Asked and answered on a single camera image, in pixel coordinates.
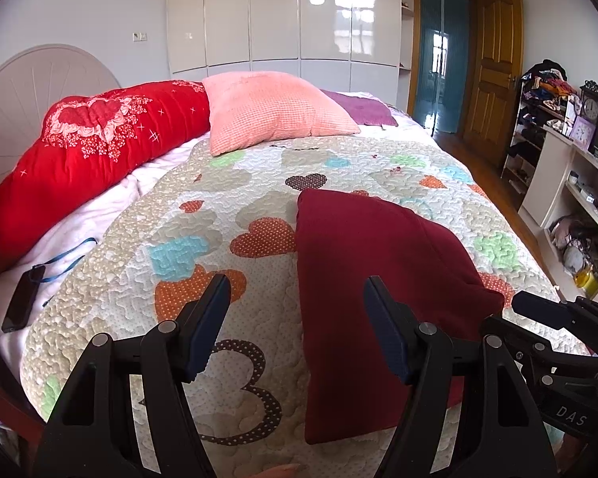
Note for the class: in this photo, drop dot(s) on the shelf rack with clothes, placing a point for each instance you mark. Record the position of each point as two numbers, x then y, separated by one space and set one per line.
533 119

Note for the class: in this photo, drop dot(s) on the yellow container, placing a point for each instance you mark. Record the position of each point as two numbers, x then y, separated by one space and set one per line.
588 281

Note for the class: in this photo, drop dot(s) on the teal glass door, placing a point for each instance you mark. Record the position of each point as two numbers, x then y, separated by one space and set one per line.
448 59

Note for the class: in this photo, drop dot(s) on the red floral duvet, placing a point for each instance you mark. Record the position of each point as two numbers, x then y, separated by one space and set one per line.
55 174

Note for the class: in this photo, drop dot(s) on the dark red garment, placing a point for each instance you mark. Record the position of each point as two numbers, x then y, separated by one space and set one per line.
359 269

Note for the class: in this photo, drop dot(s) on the wooden bed frame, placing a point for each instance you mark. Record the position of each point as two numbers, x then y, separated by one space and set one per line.
5 403

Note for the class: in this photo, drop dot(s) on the purple cloth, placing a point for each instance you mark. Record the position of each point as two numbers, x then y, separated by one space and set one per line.
364 109

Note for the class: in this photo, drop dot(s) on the person's left hand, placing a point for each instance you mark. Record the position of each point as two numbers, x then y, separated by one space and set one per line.
279 471

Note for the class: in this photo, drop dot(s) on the dark ornate table clock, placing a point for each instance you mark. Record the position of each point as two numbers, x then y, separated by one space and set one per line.
590 102

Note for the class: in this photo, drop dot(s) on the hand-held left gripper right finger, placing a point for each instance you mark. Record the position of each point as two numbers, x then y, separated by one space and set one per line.
383 328

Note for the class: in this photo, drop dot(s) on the glossy white wardrobe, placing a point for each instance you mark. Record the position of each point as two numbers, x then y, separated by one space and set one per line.
279 10

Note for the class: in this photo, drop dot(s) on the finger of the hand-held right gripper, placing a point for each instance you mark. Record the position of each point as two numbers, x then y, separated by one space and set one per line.
538 308
523 338

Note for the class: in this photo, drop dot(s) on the wooden door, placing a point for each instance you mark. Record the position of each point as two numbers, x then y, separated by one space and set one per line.
493 84

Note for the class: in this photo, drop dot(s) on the pale pink bed sheet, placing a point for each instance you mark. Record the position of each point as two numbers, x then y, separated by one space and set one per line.
109 204

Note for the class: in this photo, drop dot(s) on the pink pillow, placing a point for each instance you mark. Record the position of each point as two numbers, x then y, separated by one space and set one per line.
269 109

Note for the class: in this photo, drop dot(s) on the purple clock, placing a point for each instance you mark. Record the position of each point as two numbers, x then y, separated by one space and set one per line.
583 132

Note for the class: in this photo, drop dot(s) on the heart patterned quilt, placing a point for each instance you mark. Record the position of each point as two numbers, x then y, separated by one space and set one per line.
189 219

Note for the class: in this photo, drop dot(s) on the black phone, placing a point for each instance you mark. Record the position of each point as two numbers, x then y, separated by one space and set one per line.
22 298

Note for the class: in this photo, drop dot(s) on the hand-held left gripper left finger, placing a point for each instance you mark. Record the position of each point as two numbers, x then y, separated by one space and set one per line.
209 318

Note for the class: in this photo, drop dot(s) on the white round headboard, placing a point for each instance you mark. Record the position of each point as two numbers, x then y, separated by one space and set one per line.
30 79

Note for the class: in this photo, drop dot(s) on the white cabinet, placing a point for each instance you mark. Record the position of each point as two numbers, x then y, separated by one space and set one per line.
548 179

